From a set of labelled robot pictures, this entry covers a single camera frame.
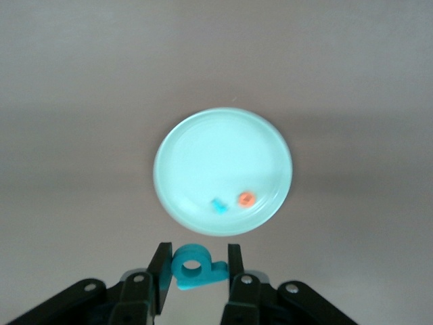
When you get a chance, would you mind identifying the teal foam letter p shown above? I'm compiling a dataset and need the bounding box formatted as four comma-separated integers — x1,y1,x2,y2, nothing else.
170,243,228,292

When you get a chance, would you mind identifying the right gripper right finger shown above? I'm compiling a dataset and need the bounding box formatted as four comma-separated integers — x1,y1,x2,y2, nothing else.
219,243,359,325

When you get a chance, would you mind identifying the small teal foam digit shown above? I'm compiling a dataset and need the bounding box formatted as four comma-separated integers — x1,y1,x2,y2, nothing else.
210,198,228,215

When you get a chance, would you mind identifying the orange foam letter e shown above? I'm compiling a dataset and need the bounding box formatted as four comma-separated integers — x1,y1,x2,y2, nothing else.
237,192,256,209

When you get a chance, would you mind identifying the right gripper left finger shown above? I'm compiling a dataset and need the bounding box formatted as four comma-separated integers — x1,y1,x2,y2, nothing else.
6,241,175,325

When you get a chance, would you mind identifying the pale green plate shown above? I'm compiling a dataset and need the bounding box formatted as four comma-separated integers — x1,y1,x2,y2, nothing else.
152,107,294,237

